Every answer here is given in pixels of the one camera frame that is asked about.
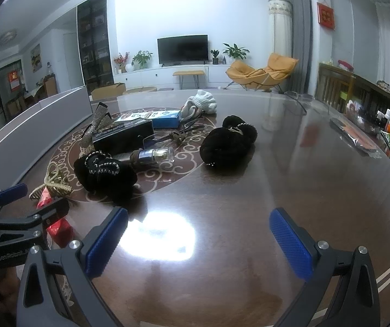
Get black flat television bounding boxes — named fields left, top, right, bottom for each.
left=157, top=35, right=209, bottom=66

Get wooden slatted chair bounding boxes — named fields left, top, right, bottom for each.
left=318, top=63, right=356, bottom=110

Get red wall hanging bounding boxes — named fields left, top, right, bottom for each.
left=317, top=2, right=336, bottom=30

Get clear bag with orange card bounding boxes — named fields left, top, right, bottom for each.
left=329, top=117, right=383, bottom=159

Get dark wooden sideboard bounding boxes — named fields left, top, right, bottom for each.
left=352, top=71, right=390, bottom=116

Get yellow lounge chair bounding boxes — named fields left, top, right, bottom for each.
left=225, top=53, right=299, bottom=93

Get framed wall painting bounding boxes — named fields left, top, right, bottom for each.
left=31, top=44, right=42, bottom=73

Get dark glass bookcase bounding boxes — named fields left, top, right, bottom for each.
left=77, top=0, right=115, bottom=92

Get black rectangular box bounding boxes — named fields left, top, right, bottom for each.
left=92, top=119, right=155, bottom=153

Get dark wooden patterned desktop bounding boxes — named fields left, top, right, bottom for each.
left=0, top=90, right=390, bottom=327

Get white television cabinet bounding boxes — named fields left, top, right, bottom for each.
left=113, top=63, right=236, bottom=91

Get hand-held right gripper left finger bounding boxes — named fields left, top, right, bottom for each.
left=17, top=206, right=129, bottom=327

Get red door poster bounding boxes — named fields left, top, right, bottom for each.
left=9, top=70, right=22, bottom=91

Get light grey panel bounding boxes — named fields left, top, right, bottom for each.
left=0, top=85, right=90, bottom=191

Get rimless eyeglasses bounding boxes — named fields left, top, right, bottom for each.
left=142, top=120, right=205, bottom=144

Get wooden bench with metal legs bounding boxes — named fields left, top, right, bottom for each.
left=173, top=70, right=205, bottom=91

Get small perfume bottle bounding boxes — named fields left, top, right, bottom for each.
left=129, top=146, right=175, bottom=169

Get large green potted plant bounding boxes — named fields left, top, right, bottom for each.
left=223, top=43, right=250, bottom=65

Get grey curtain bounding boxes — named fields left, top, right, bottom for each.
left=281, top=0, right=313, bottom=92

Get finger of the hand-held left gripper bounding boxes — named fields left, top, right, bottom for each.
left=0, top=183, right=28, bottom=219
left=0, top=198, right=70, bottom=246

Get round ceiling light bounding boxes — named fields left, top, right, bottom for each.
left=0, top=31, right=18, bottom=46

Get white knit gloves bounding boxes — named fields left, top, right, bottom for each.
left=180, top=89, right=218, bottom=120

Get red flowers in vase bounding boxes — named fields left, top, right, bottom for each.
left=114, top=53, right=129, bottom=74

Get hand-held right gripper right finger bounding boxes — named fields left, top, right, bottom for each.
left=269, top=207, right=381, bottom=327

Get bushy green potted plant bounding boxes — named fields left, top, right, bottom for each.
left=132, top=50, right=153, bottom=69

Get white standing air conditioner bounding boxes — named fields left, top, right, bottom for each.
left=269, top=0, right=294, bottom=58

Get red packet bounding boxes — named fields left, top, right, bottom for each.
left=37, top=191, right=75, bottom=249

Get blue and white box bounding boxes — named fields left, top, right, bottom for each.
left=113, top=109, right=182, bottom=129

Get silver glitter bow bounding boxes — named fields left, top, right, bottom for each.
left=79, top=102, right=112, bottom=147

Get gold bow hair clip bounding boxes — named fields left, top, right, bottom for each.
left=29, top=162, right=73, bottom=201

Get cardboard box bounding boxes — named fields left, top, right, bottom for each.
left=91, top=82, right=126, bottom=101

